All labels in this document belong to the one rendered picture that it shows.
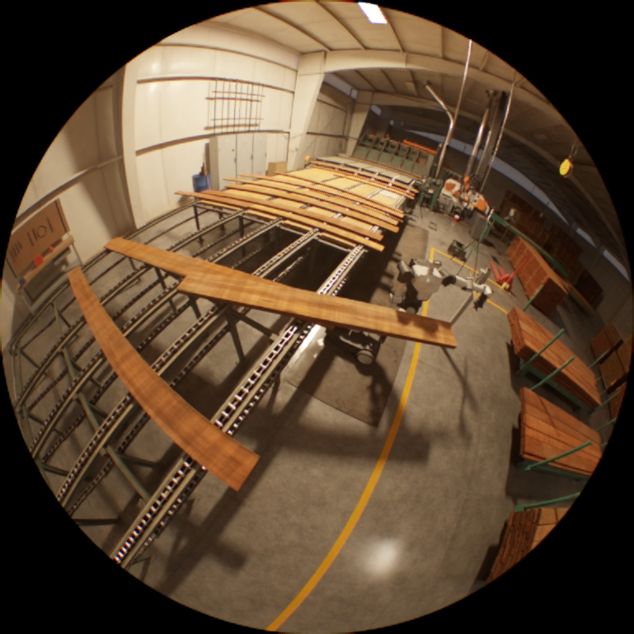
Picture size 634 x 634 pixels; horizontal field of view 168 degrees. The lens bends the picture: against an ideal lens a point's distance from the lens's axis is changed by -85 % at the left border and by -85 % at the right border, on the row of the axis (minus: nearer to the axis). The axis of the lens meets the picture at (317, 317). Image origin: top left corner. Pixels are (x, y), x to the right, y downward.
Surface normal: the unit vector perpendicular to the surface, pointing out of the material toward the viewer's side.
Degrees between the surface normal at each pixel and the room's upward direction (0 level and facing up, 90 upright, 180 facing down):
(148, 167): 86
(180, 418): 0
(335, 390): 0
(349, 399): 0
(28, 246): 90
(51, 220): 90
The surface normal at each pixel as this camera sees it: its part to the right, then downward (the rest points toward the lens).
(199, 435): 0.12, -0.65
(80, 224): 0.89, 0.41
